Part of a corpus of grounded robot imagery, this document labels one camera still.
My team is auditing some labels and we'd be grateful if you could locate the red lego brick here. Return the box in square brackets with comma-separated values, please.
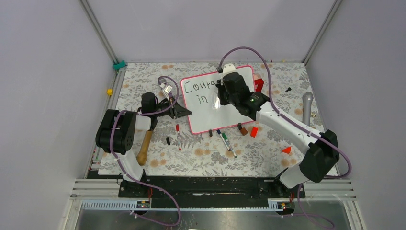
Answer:
[253, 73, 264, 92]

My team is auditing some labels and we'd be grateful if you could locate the green capped marker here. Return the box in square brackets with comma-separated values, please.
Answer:
[221, 132, 237, 158]

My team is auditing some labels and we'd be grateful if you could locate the red triangular block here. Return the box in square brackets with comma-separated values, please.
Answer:
[281, 146, 292, 154]

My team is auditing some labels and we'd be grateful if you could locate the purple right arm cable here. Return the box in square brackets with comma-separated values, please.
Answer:
[216, 46, 353, 230]

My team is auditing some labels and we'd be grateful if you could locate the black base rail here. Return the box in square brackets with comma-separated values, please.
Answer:
[118, 175, 305, 208]

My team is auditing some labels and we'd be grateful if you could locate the red rectangular block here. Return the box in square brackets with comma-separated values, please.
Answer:
[250, 127, 259, 138]

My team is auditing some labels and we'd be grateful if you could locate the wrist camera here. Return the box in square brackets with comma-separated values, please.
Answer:
[160, 83, 173, 100]
[222, 63, 236, 76]

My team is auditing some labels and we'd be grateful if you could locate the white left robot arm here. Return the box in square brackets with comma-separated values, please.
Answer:
[95, 92, 192, 197]

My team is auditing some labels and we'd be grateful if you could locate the blue capped marker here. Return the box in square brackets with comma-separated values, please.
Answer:
[217, 129, 231, 151]

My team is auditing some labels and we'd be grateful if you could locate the brown wooden cylinder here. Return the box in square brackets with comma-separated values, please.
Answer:
[239, 127, 248, 136]

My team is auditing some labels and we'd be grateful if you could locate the red capped marker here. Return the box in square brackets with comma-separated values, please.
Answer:
[176, 124, 181, 150]

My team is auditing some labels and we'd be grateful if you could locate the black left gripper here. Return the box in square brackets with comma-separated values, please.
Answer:
[152, 96, 191, 118]

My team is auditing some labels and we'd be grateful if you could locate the floral table mat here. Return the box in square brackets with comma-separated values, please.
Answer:
[116, 62, 312, 177]

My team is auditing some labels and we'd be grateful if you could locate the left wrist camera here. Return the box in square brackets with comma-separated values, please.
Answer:
[160, 83, 173, 100]

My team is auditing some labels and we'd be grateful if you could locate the pink framed whiteboard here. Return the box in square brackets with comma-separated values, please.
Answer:
[180, 71, 253, 134]

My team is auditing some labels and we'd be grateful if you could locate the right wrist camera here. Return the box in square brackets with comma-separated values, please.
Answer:
[222, 63, 236, 76]

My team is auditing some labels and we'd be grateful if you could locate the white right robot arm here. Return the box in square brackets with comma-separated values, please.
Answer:
[216, 71, 339, 197]

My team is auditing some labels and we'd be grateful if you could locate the teal clamp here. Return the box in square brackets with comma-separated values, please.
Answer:
[113, 60, 127, 70]

